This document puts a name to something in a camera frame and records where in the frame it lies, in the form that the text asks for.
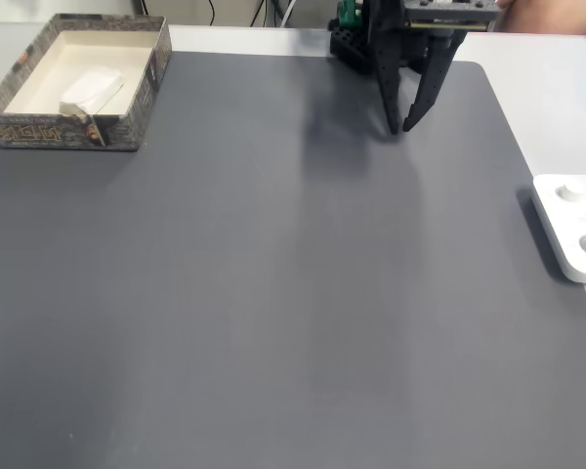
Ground white block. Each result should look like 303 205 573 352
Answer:
58 65 126 114

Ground black gripper camera board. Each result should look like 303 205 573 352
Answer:
403 0 499 33

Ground green table clamp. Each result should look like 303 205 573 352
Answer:
338 0 366 29

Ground bark print cardboard box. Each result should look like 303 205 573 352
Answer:
0 13 173 152

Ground grey table mat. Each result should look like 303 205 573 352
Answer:
0 48 586 469

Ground white plate with round knobs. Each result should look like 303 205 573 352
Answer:
531 174 586 285

